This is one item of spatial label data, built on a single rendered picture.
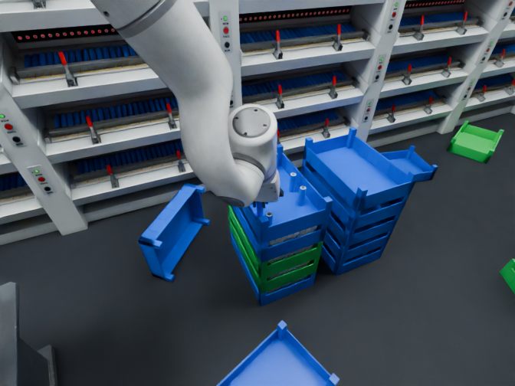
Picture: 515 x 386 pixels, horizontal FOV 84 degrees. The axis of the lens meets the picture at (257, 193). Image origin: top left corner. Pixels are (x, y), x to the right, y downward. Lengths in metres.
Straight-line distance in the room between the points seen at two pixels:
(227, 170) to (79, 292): 0.88
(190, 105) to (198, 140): 0.05
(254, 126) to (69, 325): 0.89
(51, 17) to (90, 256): 0.78
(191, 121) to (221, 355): 0.71
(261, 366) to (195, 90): 0.76
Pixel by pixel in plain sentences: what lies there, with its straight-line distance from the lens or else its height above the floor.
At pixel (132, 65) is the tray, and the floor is 0.59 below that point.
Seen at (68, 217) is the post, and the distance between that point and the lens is 1.35.
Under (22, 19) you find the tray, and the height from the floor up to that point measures 0.75.
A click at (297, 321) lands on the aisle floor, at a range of 1.00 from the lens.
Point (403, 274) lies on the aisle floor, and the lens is 1.19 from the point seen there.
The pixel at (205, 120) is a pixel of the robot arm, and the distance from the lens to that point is 0.40.
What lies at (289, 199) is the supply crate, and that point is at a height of 0.32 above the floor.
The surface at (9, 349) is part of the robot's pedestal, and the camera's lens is 0.82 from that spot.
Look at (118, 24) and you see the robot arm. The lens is 0.38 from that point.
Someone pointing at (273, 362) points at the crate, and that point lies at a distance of 0.94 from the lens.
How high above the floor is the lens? 0.90
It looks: 41 degrees down
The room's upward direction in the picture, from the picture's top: straight up
